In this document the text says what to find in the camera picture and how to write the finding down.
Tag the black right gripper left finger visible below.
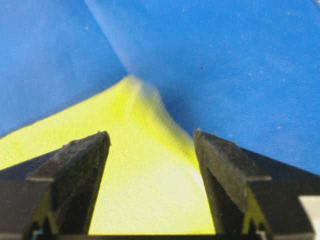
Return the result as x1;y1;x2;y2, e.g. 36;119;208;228
0;131;111;240

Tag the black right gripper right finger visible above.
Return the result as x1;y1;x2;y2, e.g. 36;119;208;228
194;130;320;240

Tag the yellow-green towel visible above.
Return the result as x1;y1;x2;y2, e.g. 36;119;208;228
0;76;215;235

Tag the blue table cloth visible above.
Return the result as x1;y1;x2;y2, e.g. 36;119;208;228
0;0;320;174

